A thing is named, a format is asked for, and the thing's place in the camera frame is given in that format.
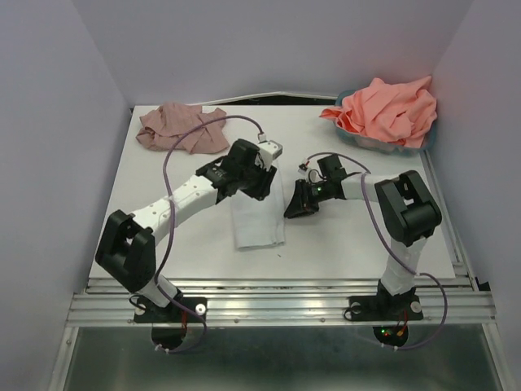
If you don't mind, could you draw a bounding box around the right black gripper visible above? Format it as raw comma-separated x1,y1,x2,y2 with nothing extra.
282,178,331,218

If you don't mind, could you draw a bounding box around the white light blue cloth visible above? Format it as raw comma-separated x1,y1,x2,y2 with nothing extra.
230,170,286,251

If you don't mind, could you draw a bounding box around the dusty pink skirt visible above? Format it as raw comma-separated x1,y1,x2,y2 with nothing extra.
136,102,230,154

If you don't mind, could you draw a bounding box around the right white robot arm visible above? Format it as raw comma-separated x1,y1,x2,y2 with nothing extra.
284,152,442,318

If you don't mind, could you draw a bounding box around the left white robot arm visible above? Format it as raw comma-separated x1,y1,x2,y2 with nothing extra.
95,138,282,321

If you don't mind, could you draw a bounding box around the light blue patterned bin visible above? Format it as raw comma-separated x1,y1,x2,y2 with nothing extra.
333,90,440,159

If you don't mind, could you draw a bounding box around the coral orange skirt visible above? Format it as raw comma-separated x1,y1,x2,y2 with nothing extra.
320,76,437,149

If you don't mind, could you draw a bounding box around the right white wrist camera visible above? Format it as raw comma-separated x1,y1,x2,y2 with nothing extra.
298,160,322,183

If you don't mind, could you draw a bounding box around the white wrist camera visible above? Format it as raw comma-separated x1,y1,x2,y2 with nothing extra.
257,140,283,170
298,160,322,183

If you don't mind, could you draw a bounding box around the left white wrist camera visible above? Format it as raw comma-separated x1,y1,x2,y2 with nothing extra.
257,140,283,170

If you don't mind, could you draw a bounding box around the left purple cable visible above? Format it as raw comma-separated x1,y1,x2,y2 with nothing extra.
152,116,268,354

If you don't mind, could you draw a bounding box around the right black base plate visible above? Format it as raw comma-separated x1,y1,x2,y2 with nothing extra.
343,295,424,349

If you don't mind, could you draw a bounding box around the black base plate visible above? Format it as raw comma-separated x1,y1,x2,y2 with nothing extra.
128,295,209,352
343,295,424,349

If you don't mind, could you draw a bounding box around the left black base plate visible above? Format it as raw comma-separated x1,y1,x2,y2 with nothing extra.
128,295,209,352

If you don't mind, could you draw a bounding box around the aluminium rail frame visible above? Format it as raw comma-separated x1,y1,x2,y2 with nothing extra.
47,150,506,391

